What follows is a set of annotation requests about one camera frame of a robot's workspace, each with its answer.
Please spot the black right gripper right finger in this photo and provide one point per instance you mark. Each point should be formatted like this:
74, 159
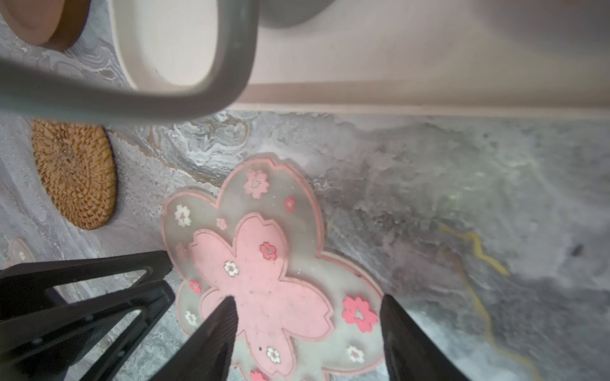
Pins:
410, 355

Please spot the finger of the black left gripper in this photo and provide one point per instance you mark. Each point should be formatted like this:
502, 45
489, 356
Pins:
28, 287
43, 345

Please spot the grey ceramic mug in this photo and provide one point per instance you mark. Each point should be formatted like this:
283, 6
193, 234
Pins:
40, 93

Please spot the brown round wooden coaster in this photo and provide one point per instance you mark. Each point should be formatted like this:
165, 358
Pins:
50, 24

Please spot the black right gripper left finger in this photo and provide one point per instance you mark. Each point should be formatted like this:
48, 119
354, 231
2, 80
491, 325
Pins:
208, 352

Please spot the cream rectangular tray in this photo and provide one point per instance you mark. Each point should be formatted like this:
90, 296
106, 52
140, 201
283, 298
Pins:
481, 58

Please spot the pink flower coaster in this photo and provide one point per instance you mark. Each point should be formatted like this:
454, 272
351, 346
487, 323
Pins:
303, 313

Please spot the woven rattan round coaster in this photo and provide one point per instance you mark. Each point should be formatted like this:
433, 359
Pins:
76, 166

